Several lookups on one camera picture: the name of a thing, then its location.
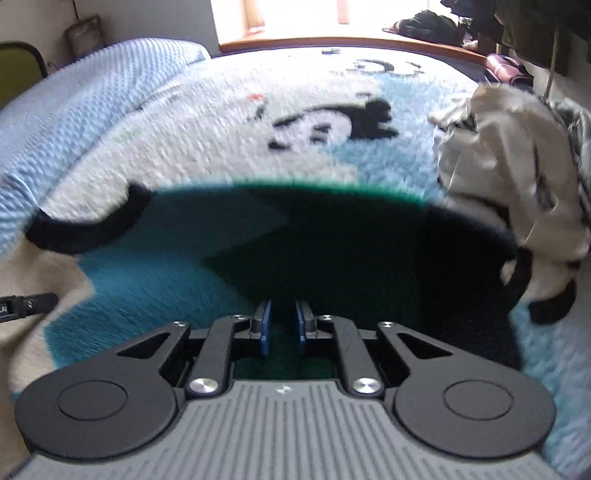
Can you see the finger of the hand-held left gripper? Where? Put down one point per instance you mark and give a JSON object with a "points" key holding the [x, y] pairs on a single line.
{"points": [[32, 304]]}

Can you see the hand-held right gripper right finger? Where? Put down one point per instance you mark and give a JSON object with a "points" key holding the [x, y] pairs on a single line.
{"points": [[302, 325]]}

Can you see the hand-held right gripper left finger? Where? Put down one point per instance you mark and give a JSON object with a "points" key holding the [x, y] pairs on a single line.
{"points": [[266, 325]]}

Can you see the dark green garment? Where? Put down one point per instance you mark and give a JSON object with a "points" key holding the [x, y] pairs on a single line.
{"points": [[351, 249]]}

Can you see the dark clothes on sill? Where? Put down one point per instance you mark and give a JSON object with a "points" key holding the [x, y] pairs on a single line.
{"points": [[434, 26]]}

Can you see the hanging dark clothes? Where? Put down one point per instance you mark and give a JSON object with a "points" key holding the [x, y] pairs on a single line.
{"points": [[521, 27]]}

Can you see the light blue textured bedspread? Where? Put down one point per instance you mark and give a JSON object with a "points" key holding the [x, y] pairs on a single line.
{"points": [[83, 106]]}

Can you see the panda printed fleece blanket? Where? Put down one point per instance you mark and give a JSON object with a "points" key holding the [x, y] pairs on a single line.
{"points": [[258, 92]]}

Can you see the green chair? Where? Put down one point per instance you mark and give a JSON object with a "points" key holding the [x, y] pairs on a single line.
{"points": [[18, 64]]}

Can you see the beige crumpled garment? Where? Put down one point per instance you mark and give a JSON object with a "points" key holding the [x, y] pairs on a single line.
{"points": [[508, 152]]}

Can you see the grey bag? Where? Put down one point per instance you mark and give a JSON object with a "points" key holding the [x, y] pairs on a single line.
{"points": [[85, 34]]}

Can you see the wooden window sill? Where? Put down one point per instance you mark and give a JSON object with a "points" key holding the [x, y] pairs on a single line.
{"points": [[369, 45]]}

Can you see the pink bag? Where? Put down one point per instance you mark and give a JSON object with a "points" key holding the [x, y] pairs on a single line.
{"points": [[505, 68]]}

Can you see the grey striped cloth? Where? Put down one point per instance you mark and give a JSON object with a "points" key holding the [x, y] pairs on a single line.
{"points": [[577, 134]]}

